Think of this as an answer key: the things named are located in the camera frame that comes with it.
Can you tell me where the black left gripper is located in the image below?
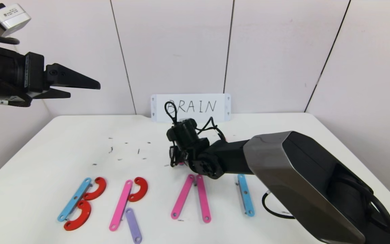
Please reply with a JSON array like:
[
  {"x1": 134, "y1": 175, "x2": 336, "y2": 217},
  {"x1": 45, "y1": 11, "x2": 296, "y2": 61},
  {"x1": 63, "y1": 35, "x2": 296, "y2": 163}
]
[{"x1": 0, "y1": 48, "x2": 101, "y2": 99}]

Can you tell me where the small red curved piece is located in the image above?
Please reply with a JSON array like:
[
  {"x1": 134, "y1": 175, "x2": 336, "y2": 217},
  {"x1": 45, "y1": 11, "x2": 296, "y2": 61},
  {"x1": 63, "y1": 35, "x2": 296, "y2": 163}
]
[{"x1": 128, "y1": 177, "x2": 148, "y2": 203}]

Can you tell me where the short purple bar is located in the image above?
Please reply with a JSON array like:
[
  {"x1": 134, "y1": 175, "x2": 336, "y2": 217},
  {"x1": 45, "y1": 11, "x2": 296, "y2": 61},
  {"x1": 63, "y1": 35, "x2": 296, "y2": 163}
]
[{"x1": 125, "y1": 207, "x2": 143, "y2": 244}]

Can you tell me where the white BRAIN sign card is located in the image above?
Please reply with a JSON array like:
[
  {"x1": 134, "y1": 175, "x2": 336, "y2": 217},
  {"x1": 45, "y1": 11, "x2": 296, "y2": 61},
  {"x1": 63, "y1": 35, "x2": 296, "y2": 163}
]
[{"x1": 150, "y1": 94, "x2": 232, "y2": 123}]

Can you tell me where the large red curved piece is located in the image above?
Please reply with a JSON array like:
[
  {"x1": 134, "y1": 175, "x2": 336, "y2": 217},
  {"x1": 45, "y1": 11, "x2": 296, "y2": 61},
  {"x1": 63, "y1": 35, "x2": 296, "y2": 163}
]
[
  {"x1": 63, "y1": 200, "x2": 91, "y2": 232},
  {"x1": 82, "y1": 177, "x2": 107, "y2": 201}
]

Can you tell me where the long light blue bar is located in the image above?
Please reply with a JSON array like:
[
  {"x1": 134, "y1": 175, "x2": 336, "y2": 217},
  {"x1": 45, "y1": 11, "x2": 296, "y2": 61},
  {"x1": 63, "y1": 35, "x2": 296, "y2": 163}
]
[
  {"x1": 237, "y1": 174, "x2": 256, "y2": 218},
  {"x1": 57, "y1": 178, "x2": 92, "y2": 223}
]

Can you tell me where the black right camera cable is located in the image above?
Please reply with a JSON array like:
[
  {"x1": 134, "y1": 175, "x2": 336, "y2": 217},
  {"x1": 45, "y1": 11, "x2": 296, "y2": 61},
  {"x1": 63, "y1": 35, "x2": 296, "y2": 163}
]
[{"x1": 164, "y1": 101, "x2": 179, "y2": 125}]

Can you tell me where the black right upper arm cable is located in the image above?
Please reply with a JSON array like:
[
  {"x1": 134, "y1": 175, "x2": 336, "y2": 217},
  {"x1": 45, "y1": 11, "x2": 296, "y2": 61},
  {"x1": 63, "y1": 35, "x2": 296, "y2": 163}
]
[{"x1": 262, "y1": 190, "x2": 295, "y2": 220}]

